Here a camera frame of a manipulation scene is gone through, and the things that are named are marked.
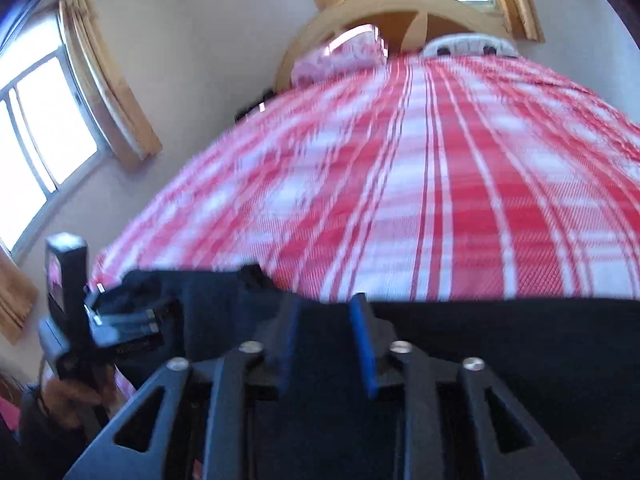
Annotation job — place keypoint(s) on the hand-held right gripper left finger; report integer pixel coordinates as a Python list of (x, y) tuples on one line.
[(287, 350)]

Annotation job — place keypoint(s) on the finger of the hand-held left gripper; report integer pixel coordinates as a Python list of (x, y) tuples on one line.
[(125, 332), (125, 300)]

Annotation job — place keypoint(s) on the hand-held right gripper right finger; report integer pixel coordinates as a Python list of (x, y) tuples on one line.
[(364, 350)]

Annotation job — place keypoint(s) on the black pants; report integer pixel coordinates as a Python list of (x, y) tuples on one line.
[(500, 330)]

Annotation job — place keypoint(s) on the person's left forearm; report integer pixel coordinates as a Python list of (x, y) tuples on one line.
[(45, 452)]

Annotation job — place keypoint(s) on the person's left hand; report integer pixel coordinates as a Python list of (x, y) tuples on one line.
[(67, 400)]

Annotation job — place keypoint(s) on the bed with red plaid sheet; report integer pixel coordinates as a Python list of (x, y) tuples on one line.
[(400, 185)]

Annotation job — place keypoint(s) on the side window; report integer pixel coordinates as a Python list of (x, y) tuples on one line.
[(50, 125)]

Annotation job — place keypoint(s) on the dark item beside bed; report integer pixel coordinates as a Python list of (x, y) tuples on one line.
[(247, 110)]

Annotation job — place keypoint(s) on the pink floral pillow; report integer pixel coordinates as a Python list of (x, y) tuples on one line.
[(340, 57)]

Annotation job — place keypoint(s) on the white patterned pillow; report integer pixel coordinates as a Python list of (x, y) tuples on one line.
[(465, 42)]

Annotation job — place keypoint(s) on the cream wooden headboard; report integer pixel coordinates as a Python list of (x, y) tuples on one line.
[(380, 2)]

